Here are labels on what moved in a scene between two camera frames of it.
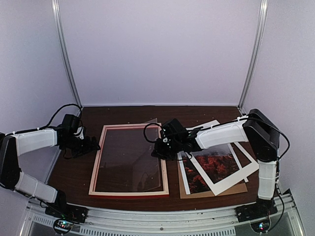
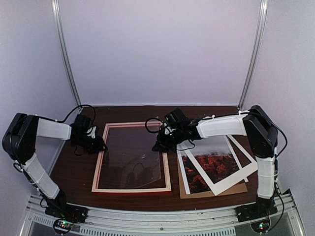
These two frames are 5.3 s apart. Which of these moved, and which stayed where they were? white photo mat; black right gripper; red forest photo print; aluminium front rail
Moved: black right gripper
Stayed: white photo mat; red forest photo print; aluminium front rail
